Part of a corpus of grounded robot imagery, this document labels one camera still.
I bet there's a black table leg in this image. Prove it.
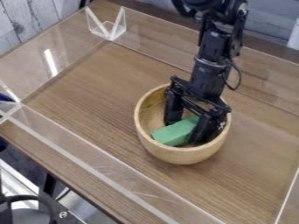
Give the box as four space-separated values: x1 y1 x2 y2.
42 174 57 197

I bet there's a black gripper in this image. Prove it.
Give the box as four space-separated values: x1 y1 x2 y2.
163 57 231 145

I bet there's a black cable loop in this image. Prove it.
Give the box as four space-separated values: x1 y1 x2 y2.
0 194 60 224

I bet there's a clear acrylic corner bracket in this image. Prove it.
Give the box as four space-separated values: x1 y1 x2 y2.
84 7 127 41

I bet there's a clear acrylic tray enclosure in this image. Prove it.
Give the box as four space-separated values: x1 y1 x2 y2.
0 2 299 224

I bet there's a green rectangular block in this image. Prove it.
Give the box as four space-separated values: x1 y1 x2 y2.
151 115 200 146

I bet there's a brown wooden bowl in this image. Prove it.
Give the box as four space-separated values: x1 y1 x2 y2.
133 84 232 165

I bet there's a blue object at edge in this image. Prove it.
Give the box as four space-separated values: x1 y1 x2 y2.
0 93 14 102

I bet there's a black metal base plate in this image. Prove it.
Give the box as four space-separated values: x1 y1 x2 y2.
38 192 87 224

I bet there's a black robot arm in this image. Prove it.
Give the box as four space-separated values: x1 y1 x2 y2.
163 0 248 145

